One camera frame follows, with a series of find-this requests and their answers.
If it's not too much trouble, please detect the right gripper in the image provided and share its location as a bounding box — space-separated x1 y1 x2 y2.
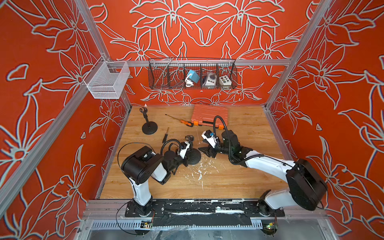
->
196 139 233 160

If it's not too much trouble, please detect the black microphone stand pole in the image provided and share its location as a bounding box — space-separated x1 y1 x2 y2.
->
140 107 150 126

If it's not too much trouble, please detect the black round stand base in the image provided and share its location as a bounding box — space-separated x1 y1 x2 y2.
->
142 122 158 135

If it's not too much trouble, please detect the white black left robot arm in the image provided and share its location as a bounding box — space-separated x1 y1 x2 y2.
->
119 139 199 215

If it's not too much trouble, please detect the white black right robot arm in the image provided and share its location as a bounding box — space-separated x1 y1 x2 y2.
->
199 130 328 217

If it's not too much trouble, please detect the orange plastic tool case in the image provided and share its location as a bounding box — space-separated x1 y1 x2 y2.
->
191 104 228 127

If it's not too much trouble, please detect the white box with dial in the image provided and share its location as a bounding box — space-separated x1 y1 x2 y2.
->
203 72 217 89

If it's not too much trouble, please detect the white box with buttons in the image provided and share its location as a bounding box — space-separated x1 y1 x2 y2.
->
219 75 232 89

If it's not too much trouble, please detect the blue white device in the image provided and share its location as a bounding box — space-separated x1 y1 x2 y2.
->
185 70 200 88

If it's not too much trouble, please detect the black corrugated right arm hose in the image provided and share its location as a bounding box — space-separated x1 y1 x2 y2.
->
212 115 295 169

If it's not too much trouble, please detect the orange black handled screwdriver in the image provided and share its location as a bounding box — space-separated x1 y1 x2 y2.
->
166 114 194 127

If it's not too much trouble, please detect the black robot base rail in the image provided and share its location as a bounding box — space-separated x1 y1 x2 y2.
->
125 199 286 225

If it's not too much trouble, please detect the black wire wall basket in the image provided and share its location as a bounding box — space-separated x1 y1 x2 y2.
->
148 57 239 90

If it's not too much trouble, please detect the white slotted cable duct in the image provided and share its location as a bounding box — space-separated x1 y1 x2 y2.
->
89 220 263 231

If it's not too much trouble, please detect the clear plastic wall bin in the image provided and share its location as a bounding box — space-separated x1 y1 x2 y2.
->
83 57 131 100

